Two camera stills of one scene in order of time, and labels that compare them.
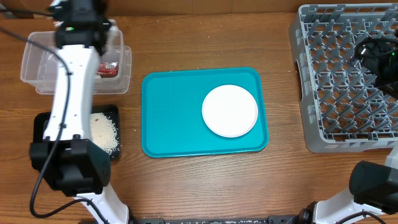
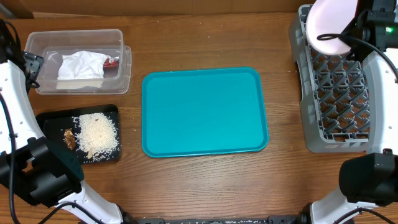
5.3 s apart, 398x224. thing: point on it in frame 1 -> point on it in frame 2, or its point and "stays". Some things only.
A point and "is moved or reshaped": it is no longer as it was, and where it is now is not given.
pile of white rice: (103, 133) stays
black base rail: (272, 219) stays
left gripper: (105, 22) -> (35, 63)
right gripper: (374, 50) -> (352, 46)
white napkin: (113, 34) is moved or reshaped
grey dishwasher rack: (344, 109) stays
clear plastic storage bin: (114, 71) stays
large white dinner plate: (229, 111) -> (326, 20)
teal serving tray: (172, 123) stays
